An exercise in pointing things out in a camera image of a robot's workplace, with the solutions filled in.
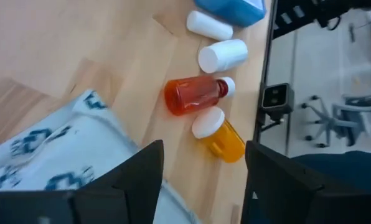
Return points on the yellow pill bottle white cap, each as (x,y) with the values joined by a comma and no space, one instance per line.
(223,140)

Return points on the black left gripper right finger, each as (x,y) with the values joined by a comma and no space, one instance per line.
(285,196)

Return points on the black table-level camera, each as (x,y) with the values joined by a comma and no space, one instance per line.
(277,98)

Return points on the black table frame rail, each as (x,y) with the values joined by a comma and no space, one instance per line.
(265,56)

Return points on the slim white plastic bottle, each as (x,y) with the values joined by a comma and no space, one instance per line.
(208,25)

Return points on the white fabric basket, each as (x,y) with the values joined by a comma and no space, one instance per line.
(70,146)

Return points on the red-orange bottle white cap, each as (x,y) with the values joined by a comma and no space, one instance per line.
(193,94)

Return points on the wide white plastic bottle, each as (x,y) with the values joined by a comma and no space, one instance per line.
(223,55)

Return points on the dark blue seat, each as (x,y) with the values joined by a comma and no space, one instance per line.
(347,169)

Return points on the black equipment stand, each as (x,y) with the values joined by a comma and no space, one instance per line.
(303,12)

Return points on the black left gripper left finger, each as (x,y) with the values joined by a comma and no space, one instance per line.
(120,193)

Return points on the grey office chair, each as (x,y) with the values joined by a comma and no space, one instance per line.
(338,121)

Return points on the blue first aid kit box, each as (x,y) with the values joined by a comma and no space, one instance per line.
(235,9)

